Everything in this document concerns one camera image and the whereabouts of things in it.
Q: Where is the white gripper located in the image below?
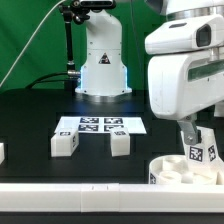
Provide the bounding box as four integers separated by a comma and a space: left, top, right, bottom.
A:
148, 51, 224, 145

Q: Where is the white round stool seat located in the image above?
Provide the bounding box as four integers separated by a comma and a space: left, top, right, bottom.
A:
148, 155, 224, 185

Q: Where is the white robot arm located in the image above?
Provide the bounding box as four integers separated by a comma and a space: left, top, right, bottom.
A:
80, 0, 224, 145

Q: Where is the white paper marker sheet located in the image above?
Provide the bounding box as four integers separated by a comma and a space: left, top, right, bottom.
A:
55, 116, 146, 134

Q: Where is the white left block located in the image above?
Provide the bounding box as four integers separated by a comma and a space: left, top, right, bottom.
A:
0, 143, 5, 165

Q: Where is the white front rail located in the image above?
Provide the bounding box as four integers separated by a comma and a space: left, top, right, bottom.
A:
0, 183, 224, 213

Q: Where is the black camera on mount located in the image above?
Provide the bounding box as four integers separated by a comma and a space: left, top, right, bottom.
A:
71, 0, 116, 10

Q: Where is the black cable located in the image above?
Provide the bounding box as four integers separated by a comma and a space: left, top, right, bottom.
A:
25, 72, 81, 90

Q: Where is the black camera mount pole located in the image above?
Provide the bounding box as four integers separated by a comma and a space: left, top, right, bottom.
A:
59, 3, 80, 94

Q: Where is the white cable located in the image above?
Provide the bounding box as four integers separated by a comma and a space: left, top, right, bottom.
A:
0, 0, 68, 88

